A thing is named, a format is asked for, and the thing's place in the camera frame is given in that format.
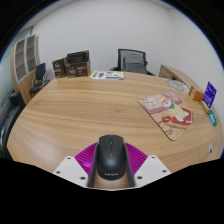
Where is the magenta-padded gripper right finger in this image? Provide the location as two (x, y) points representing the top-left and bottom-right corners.
(123, 142), (172, 188)

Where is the small brown cardboard box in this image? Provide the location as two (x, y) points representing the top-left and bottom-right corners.
(51, 57), (68, 79)

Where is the black mesh office chair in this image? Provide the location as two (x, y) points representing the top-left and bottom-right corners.
(109, 48), (156, 77)

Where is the black visitor chair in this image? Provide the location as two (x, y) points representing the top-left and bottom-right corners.
(29, 62), (51, 98)

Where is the cartoon print mouse pad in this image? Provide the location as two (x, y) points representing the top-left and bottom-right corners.
(137, 91), (195, 141)

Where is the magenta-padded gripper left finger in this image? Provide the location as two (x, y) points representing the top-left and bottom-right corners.
(52, 141), (100, 188)

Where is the small yellow box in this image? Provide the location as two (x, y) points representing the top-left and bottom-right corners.
(199, 99), (212, 114)

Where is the black cardboard box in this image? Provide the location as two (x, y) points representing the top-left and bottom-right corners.
(66, 49), (90, 64)

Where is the orange box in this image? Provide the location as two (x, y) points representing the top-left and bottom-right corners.
(188, 85), (205, 103)

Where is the black computer mouse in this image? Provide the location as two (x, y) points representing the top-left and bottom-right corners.
(96, 134), (128, 181)

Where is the large brown cardboard box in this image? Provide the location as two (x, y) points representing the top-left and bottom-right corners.
(65, 60), (92, 78)

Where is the white green printed leaflet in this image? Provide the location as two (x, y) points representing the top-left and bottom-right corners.
(89, 70), (124, 81)

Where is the black leather sofa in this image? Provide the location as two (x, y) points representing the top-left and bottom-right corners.
(0, 91), (27, 160)

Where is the round white disc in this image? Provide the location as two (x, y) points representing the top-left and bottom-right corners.
(166, 78), (189, 93)

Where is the wooden shelf cabinet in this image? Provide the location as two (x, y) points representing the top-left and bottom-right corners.
(9, 34), (41, 106)

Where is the wooden side cabinet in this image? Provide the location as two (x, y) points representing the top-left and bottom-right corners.
(158, 64), (201, 91)

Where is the green tissue pack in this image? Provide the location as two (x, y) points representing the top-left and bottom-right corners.
(208, 109), (220, 127)

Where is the purple sign stand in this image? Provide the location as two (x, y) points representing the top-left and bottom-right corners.
(202, 81), (218, 110)

